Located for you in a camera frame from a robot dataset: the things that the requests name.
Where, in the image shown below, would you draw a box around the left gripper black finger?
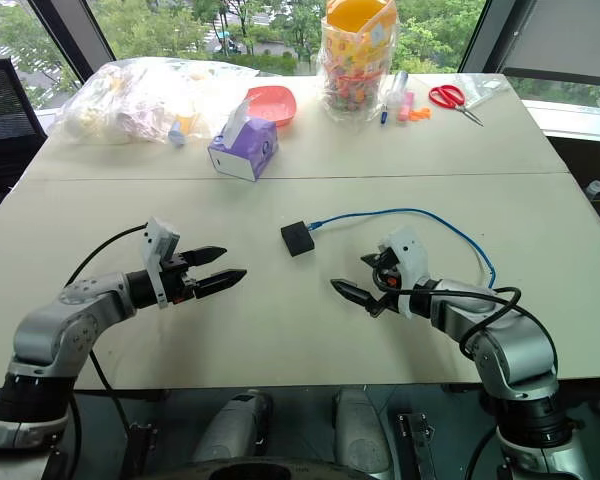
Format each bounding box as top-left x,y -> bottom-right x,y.
179,245 -> 229,267
194,268 -> 248,301

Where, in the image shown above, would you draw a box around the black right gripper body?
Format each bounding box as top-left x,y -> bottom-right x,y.
360,246 -> 402,318

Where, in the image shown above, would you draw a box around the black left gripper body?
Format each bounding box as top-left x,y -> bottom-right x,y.
159,252 -> 202,306

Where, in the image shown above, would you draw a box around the small black box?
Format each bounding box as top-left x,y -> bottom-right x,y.
280,219 -> 317,259

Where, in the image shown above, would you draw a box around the purple white tissue box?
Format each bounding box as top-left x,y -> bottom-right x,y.
207,98 -> 280,183

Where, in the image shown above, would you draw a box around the blue capped tube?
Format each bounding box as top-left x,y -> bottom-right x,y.
168,113 -> 197,148

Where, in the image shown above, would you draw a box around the silver right robot leg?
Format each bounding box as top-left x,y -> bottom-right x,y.
332,386 -> 397,480

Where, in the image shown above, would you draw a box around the silver robot leg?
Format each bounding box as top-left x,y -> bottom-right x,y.
191,389 -> 275,464
332,386 -> 397,480

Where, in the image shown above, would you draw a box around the silver left robot leg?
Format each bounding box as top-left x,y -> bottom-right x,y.
191,389 -> 275,464

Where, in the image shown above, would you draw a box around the red plastic bowl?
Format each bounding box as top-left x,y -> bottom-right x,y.
243,85 -> 298,129

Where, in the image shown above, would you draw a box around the large clear plastic bag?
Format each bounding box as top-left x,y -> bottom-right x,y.
54,56 -> 262,148

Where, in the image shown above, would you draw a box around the clear plastic tube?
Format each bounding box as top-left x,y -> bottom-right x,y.
385,70 -> 410,104

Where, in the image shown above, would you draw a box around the dark rounded robot waist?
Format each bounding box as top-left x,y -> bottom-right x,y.
143,456 -> 379,480

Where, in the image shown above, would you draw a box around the bagged colourful orange-topped container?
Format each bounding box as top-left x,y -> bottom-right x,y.
316,0 -> 400,123

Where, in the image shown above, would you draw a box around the flat clear plastic bag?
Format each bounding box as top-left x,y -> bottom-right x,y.
452,73 -> 512,110

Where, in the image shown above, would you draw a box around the black mesh chair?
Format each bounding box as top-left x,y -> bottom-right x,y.
0,56 -> 49,206

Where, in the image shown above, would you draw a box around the grey roller blind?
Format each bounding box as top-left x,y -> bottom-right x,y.
501,0 -> 600,90

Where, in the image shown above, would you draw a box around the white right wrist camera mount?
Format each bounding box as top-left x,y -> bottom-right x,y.
378,224 -> 433,321

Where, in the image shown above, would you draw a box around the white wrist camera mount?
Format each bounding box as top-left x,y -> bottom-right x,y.
378,224 -> 433,321
141,216 -> 182,310

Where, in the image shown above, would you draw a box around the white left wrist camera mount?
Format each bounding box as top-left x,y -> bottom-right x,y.
141,216 -> 182,310

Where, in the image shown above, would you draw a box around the blue cable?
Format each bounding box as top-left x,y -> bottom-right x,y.
307,207 -> 498,291

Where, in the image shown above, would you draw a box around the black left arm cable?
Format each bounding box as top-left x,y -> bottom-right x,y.
64,224 -> 149,454

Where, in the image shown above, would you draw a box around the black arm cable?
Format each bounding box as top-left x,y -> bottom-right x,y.
64,224 -> 149,454
371,266 -> 561,374

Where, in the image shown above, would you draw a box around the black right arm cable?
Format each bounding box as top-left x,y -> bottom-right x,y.
371,266 -> 561,374

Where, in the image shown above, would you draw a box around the black metal table bracket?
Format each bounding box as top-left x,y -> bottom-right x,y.
396,411 -> 437,480
123,422 -> 160,480

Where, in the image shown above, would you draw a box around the red handled scissors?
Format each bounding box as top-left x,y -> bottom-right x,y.
427,83 -> 485,128

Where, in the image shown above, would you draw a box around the black window frame post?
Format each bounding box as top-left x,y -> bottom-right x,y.
456,0 -> 540,76
28,0 -> 117,85

